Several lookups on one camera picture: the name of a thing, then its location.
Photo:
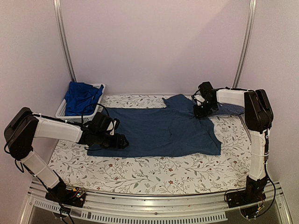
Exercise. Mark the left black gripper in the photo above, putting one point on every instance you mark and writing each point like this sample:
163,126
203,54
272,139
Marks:
116,145

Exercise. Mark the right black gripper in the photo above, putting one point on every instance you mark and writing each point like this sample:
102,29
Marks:
198,114

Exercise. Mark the dark teal t-shirt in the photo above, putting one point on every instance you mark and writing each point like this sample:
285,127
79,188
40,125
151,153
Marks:
172,131

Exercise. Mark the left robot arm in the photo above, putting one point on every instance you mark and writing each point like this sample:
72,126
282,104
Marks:
27,126

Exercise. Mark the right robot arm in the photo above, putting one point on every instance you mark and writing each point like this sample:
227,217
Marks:
258,120

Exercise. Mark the white plastic laundry basket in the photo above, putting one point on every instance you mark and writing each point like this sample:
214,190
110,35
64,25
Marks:
60,114

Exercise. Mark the folded blue checkered shirt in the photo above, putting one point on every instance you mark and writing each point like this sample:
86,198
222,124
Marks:
227,109

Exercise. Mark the floral patterned table mat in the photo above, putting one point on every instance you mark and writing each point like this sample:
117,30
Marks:
192,174

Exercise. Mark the bright blue garment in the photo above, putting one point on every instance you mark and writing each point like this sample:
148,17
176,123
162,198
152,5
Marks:
81,99

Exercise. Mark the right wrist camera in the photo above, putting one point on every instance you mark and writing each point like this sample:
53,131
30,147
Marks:
198,99

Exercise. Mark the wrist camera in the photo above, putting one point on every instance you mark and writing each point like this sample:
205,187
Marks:
113,126
198,99

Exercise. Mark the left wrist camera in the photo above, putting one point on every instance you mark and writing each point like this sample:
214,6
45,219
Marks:
113,126

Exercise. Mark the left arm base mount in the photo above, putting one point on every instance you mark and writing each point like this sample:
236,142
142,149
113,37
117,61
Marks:
72,197

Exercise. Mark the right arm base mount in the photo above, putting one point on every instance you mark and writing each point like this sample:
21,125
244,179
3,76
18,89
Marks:
237,198

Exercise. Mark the right aluminium frame post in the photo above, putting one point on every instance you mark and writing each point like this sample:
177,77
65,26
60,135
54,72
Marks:
246,41

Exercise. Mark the aluminium frame post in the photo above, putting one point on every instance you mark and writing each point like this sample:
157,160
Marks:
246,41
63,39

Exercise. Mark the left aluminium frame post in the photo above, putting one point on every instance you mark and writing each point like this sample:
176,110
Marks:
63,39

